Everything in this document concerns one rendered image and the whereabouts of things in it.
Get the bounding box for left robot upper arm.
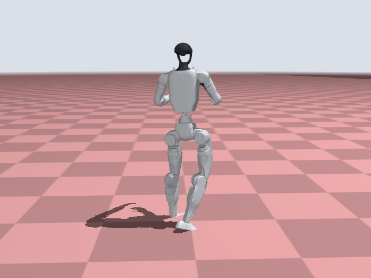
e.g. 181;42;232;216
154;72;169;107

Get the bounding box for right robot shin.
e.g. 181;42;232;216
183;175;208;224

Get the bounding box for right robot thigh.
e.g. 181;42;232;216
191;128;213;186

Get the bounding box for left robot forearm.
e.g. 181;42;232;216
162;94;170;105

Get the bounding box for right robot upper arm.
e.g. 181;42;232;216
196;71;221;105

